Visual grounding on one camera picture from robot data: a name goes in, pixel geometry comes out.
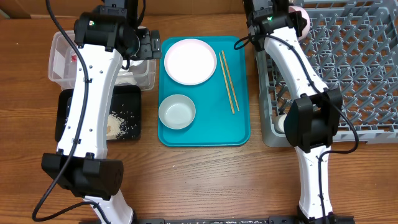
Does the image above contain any black tray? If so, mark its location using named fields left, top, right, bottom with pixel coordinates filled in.
left=55, top=85, right=141, bottom=141

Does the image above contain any rice pile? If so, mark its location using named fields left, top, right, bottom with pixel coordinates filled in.
left=106, top=104, right=141, bottom=141

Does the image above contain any pink plate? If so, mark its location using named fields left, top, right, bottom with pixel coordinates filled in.
left=164, top=39, right=217, bottom=85

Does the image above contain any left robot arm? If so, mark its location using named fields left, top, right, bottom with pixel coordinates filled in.
left=41, top=1, right=162, bottom=223

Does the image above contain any grey dishwasher rack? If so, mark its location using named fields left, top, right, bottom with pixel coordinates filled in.
left=251, top=0, right=398, bottom=147

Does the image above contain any pink bowl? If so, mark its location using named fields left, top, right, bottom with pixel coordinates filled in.
left=289, top=6, right=310, bottom=41

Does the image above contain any teal serving tray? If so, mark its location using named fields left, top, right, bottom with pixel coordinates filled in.
left=158, top=36, right=251, bottom=147

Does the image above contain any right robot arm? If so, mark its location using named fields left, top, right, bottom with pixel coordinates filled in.
left=243, top=1, right=343, bottom=223

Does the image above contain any wooden chopstick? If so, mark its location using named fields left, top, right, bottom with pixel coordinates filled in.
left=220, top=50, right=240, bottom=114
left=218, top=52, right=235, bottom=114

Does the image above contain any clear plastic bin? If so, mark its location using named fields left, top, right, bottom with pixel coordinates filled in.
left=49, top=32, right=156, bottom=91

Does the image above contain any grey bowl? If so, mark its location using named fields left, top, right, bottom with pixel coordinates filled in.
left=158, top=94, right=196, bottom=130

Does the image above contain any small white cup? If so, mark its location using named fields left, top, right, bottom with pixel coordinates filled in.
left=275, top=114, right=287, bottom=133

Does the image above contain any wooden chopstick right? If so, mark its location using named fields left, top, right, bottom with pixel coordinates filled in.
left=220, top=50, right=240, bottom=114

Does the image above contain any wooden chopstick left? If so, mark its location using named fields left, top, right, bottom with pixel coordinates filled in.
left=218, top=52, right=235, bottom=114

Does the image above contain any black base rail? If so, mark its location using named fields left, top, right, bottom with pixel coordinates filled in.
left=79, top=214, right=355, bottom=224

